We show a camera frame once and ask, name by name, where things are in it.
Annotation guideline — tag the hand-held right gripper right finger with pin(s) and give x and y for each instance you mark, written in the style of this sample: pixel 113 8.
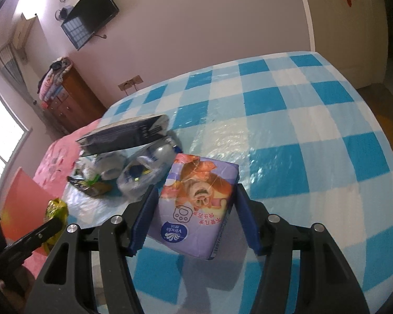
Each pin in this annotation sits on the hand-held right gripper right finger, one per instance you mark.
pixel 252 222

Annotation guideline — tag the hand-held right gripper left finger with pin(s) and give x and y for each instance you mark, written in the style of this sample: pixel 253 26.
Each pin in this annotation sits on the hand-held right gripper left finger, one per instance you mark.
pixel 144 222

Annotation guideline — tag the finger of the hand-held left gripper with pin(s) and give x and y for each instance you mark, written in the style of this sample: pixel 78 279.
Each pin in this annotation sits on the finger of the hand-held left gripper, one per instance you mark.
pixel 36 240

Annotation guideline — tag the yellow snack wrapper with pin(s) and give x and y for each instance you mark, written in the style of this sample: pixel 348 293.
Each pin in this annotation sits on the yellow snack wrapper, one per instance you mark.
pixel 56 211

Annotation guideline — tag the purple tissue pack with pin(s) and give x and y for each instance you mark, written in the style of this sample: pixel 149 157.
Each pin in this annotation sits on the purple tissue pack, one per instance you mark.
pixel 196 202

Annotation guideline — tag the person's left hand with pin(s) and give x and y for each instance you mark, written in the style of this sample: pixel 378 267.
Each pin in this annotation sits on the person's left hand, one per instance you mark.
pixel 16 292

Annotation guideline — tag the clear plastic bag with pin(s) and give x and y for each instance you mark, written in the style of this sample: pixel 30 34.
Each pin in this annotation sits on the clear plastic bag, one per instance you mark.
pixel 140 173

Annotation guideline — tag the brown snack wrapper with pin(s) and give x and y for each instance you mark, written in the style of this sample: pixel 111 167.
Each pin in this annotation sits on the brown snack wrapper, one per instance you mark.
pixel 91 188

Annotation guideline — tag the white plastic bag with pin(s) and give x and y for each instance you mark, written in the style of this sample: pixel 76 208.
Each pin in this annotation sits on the white plastic bag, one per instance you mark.
pixel 108 163

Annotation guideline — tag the pink bed blanket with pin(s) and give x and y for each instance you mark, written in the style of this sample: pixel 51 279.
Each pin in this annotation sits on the pink bed blanket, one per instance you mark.
pixel 59 157

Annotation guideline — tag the black printed carton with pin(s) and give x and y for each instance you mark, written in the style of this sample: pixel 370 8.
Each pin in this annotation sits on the black printed carton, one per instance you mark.
pixel 124 134

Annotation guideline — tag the blue checkered tablecloth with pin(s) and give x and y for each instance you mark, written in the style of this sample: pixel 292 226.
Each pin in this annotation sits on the blue checkered tablecloth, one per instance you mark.
pixel 298 137

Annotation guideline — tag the window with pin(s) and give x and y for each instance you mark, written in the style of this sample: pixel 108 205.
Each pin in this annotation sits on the window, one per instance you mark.
pixel 3 130

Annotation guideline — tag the wooden cabinet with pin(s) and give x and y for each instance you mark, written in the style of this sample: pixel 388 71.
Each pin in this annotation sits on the wooden cabinet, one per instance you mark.
pixel 78 101

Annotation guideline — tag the stack of folded blankets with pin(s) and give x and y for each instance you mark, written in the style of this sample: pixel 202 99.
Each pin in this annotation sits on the stack of folded blankets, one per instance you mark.
pixel 50 81

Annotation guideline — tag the grey curtain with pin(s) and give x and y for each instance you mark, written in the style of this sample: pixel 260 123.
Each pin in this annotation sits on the grey curtain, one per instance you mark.
pixel 14 75

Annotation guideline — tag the white air conditioner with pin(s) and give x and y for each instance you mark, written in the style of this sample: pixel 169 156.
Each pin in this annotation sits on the white air conditioner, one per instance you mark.
pixel 23 31

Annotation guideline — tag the white door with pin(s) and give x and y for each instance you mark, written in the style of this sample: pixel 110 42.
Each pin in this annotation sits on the white door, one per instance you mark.
pixel 340 23

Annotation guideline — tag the black set-top box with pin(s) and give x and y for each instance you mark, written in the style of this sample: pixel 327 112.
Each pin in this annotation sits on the black set-top box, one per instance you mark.
pixel 66 13

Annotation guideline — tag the wall socket panel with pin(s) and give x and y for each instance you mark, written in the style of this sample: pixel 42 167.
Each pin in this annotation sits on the wall socket panel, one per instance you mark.
pixel 131 84

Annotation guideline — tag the wall television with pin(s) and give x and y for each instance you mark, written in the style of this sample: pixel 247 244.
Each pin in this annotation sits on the wall television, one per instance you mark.
pixel 91 9

